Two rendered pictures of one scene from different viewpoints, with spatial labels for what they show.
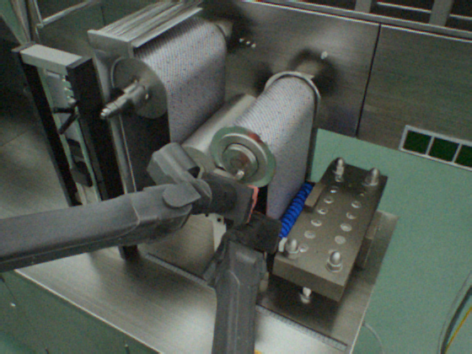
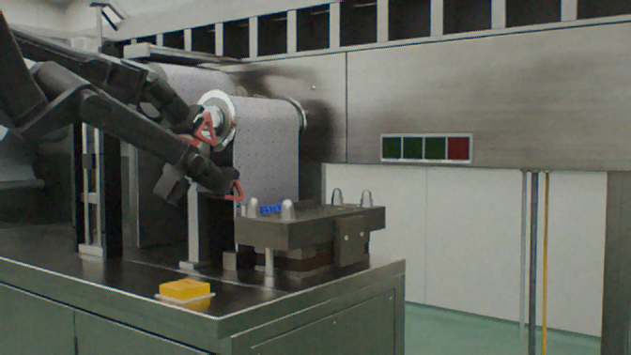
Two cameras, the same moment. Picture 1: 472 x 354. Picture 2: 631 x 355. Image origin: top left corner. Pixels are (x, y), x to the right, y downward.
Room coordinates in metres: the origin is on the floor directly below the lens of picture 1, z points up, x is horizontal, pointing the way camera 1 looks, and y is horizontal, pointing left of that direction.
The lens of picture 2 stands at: (-0.67, -0.48, 1.21)
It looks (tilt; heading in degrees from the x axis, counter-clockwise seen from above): 4 degrees down; 10
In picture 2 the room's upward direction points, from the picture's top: straight up
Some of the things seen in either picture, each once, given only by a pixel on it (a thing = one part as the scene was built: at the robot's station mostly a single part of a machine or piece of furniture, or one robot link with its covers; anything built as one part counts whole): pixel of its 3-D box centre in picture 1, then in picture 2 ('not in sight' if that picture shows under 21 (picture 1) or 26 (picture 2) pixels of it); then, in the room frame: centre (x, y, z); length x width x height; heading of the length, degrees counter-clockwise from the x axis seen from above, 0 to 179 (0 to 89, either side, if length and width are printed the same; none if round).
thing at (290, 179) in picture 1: (287, 185); (268, 179); (0.75, -0.12, 1.11); 0.23 x 0.01 x 0.18; 152
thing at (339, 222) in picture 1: (335, 221); (315, 223); (0.73, -0.25, 1.00); 0.40 x 0.16 x 0.06; 152
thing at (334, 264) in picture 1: (335, 260); (287, 209); (0.57, -0.21, 1.05); 0.04 x 0.04 x 0.04
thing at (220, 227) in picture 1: (220, 230); (193, 203); (0.65, 0.04, 1.05); 0.06 x 0.05 x 0.31; 152
